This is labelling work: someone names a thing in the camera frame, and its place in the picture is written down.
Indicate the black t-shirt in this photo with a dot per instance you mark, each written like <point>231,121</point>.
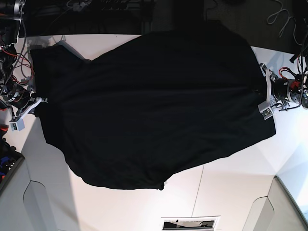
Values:
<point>159,104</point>

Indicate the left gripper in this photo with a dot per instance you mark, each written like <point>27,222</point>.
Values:
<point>283,90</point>

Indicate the bin of dark clothes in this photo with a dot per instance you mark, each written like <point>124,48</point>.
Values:
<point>10,160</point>

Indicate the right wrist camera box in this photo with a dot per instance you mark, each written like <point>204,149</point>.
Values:
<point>17,125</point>

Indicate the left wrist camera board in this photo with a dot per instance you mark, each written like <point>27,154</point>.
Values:
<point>266,110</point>

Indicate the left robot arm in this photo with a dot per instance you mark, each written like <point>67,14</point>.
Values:
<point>300,59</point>

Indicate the left grey table bracket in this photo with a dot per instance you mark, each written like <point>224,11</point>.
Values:
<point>38,207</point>

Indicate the grey table bracket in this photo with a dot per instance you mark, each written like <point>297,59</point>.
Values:
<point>260,215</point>
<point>38,207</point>

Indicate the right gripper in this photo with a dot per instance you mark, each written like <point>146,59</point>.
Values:
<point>24,107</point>

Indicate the right grey table bracket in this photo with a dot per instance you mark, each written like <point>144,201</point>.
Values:
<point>260,215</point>

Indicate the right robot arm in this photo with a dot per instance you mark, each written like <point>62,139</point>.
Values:
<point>15,95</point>

